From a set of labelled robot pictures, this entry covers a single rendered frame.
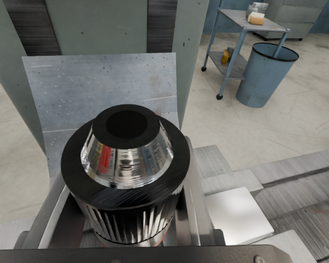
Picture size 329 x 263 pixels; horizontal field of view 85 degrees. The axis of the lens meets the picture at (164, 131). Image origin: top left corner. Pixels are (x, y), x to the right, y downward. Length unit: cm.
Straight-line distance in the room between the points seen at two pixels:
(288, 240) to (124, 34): 43
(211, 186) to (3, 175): 167
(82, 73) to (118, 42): 10
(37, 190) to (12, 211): 17
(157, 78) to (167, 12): 14
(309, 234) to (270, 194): 8
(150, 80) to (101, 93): 12
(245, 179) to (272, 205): 15
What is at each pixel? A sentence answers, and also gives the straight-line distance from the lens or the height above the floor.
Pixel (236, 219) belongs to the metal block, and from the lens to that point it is 22.
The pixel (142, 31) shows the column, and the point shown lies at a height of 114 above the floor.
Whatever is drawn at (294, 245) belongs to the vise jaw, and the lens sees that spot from 28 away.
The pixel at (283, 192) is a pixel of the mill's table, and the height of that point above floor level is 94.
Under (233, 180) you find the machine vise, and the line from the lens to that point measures 28.
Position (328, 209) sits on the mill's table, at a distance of 50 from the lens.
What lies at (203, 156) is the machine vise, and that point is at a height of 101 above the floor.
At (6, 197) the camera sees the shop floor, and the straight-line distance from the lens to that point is 168.
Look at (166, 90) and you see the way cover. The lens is 47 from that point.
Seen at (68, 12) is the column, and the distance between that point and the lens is 43.
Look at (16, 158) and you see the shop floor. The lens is 186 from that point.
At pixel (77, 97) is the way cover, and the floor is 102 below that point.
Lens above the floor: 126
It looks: 45 degrees down
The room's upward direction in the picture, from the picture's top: 7 degrees clockwise
